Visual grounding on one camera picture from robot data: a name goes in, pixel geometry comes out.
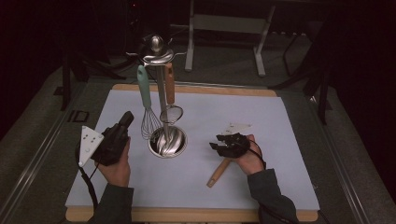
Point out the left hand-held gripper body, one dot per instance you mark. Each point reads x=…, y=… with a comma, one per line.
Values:
x=110, y=146

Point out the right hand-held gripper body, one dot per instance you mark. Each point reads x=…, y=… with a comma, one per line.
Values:
x=235, y=146

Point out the metal utensil rack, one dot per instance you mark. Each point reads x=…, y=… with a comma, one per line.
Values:
x=169, y=146

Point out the person's right hand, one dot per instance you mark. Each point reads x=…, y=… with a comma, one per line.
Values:
x=250, y=161

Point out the person's left hand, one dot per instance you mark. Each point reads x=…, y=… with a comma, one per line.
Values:
x=116, y=172

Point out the white work mat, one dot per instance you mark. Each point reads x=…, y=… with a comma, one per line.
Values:
x=218, y=105

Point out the black stand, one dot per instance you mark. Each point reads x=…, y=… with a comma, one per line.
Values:
x=65, y=84
x=323, y=99

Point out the black rectangular floor bracket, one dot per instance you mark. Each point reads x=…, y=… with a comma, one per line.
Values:
x=78, y=116

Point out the metal floor rail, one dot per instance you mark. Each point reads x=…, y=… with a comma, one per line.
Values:
x=37, y=158
x=342, y=168

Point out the white metal frame stand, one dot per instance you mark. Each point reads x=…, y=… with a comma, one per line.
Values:
x=227, y=24

